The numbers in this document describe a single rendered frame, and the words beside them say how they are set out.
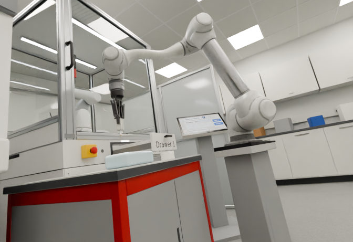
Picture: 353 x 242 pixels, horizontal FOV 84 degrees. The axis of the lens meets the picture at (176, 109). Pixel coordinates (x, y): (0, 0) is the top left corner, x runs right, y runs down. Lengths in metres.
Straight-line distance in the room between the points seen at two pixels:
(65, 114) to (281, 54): 4.51
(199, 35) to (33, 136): 1.14
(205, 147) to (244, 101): 1.12
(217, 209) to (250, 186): 1.00
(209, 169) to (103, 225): 1.66
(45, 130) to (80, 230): 0.75
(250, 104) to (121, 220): 0.84
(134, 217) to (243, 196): 0.84
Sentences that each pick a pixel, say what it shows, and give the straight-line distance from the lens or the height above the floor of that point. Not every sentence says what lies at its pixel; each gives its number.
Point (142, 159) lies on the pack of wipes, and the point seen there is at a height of 0.78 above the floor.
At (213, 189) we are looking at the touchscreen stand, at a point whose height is 0.39.
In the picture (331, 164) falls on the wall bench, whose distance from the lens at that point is 4.01.
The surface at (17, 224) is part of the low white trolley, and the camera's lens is 0.98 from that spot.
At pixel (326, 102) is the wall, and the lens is 4.75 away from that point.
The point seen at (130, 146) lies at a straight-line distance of 1.29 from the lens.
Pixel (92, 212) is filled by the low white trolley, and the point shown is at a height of 0.66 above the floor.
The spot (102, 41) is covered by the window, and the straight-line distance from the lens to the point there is 1.69.
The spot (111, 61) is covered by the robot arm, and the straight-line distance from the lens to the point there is 1.06.
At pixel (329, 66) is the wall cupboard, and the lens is 4.52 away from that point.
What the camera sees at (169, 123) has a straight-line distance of 3.29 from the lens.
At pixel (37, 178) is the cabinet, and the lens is 1.37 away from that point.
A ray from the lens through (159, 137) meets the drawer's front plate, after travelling 1.23.
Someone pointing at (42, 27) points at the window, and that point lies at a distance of 1.68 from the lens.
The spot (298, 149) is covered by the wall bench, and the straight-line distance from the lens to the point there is 3.98.
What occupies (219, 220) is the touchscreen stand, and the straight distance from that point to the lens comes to 2.26.
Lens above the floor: 0.77
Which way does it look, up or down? 14 degrees up
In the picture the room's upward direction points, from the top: 9 degrees counter-clockwise
